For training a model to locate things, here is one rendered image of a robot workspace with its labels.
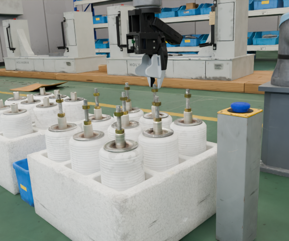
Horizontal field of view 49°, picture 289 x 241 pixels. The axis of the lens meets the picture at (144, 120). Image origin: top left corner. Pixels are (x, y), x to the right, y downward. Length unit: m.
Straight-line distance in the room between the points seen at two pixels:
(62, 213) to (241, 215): 0.42
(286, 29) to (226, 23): 1.74
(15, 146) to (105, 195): 0.50
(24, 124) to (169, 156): 0.55
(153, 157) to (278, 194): 0.46
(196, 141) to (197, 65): 2.10
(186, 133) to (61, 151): 0.32
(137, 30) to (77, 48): 3.13
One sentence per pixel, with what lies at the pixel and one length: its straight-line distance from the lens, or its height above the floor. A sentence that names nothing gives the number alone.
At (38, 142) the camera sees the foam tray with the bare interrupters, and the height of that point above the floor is 0.15.
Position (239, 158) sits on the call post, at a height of 0.22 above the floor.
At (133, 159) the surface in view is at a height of 0.23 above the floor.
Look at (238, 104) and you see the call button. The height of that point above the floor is 0.33.
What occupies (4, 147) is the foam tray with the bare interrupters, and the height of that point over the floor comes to 0.16.
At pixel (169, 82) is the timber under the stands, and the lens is 2.97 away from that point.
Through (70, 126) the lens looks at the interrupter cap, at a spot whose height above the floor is 0.25.
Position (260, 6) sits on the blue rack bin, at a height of 0.83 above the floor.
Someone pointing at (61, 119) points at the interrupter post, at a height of 0.28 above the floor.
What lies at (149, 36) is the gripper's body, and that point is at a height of 0.48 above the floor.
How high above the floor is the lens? 0.48
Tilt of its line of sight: 15 degrees down
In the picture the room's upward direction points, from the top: 3 degrees counter-clockwise
